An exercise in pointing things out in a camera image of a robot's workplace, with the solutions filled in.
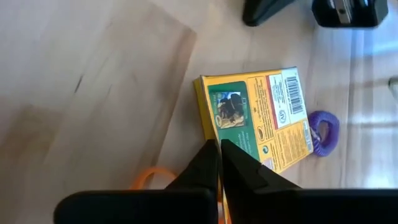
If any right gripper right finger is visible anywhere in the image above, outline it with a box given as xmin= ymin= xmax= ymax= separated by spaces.
xmin=220 ymin=139 xmax=398 ymax=224

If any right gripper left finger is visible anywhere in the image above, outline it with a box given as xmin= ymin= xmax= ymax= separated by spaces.
xmin=53 ymin=139 xmax=220 ymax=224

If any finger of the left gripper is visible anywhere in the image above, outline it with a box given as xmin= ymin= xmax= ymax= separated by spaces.
xmin=312 ymin=0 xmax=389 ymax=29
xmin=242 ymin=0 xmax=297 ymax=27

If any purple coil wrist keychain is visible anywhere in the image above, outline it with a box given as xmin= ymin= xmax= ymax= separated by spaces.
xmin=307 ymin=110 xmax=341 ymax=158

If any yellow Crayola crayon box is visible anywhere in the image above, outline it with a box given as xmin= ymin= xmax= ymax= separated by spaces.
xmin=192 ymin=66 xmax=315 ymax=175

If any orange rubber band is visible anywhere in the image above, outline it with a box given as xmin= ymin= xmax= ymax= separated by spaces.
xmin=129 ymin=166 xmax=178 ymax=191

